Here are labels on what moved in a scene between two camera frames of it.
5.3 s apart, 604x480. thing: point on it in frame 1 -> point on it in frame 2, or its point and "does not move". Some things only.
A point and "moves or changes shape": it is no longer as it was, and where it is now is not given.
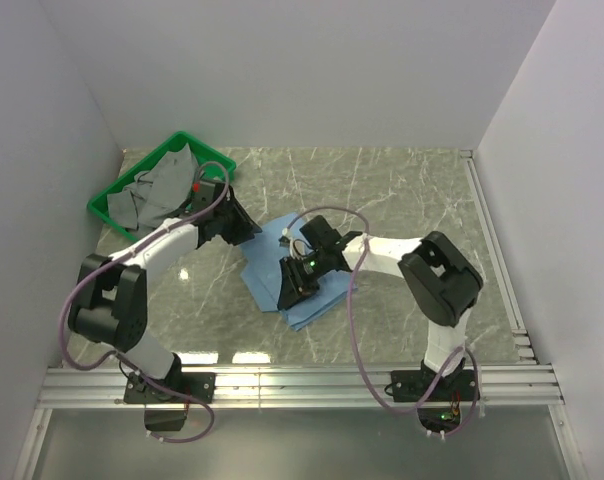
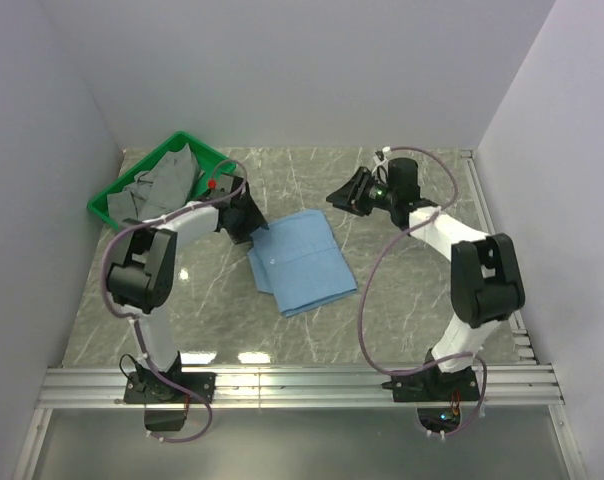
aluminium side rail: [523, 345] does not move
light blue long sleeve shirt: [264, 252] moves or changes shape
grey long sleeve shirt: [155, 193] does not move
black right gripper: [291, 291] -> [346, 198]
